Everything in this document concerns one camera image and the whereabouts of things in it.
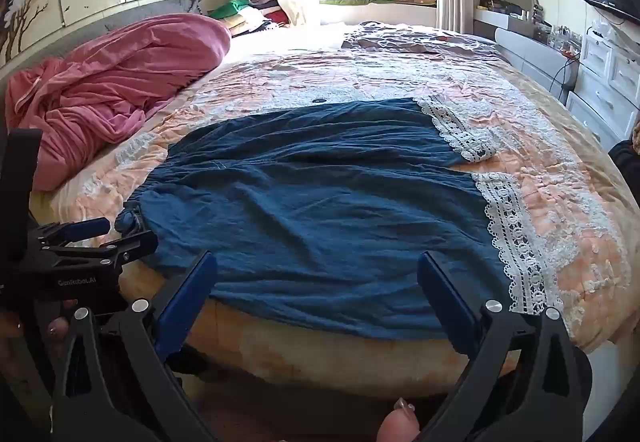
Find peach printed bed blanket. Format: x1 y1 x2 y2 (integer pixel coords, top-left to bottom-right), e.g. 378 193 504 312
50 20 633 398

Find pile of folded clothes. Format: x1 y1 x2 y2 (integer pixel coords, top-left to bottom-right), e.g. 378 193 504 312
207 0 291 33

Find grey crinkled bedcover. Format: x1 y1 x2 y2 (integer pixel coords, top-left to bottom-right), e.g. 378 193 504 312
341 21 501 54

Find green window seat mat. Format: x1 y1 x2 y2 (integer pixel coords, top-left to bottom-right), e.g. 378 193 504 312
318 0 438 6

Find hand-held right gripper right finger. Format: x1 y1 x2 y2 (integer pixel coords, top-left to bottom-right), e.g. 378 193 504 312
417 251 593 442

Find person's right hand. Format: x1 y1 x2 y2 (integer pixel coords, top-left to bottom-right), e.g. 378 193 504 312
376 397 426 442

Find pink blanket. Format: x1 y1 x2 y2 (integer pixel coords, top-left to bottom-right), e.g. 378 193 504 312
5 12 232 193

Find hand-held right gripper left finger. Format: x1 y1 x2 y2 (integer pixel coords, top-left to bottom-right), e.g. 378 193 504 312
50 249 218 442

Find person's left hand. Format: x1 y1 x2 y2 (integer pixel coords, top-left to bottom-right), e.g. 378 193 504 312
0 299 81 373

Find white drawer cabinet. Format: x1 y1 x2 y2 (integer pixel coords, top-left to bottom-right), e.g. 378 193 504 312
565 30 640 153

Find row of cosmetics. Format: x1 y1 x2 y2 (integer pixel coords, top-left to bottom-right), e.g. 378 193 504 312
530 7 583 56

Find dark cloth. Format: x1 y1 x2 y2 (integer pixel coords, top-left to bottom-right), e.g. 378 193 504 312
607 119 640 203

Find white bed sheet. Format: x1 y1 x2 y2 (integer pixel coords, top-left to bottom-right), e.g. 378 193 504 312
220 22 351 68

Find blue pants with lace trim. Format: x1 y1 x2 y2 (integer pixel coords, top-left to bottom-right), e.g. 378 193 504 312
115 97 566 343

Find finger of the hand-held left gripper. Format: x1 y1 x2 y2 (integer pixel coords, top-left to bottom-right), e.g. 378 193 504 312
42 231 158 274
30 217 111 248

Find black cable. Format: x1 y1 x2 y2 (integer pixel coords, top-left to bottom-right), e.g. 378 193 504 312
550 55 581 93

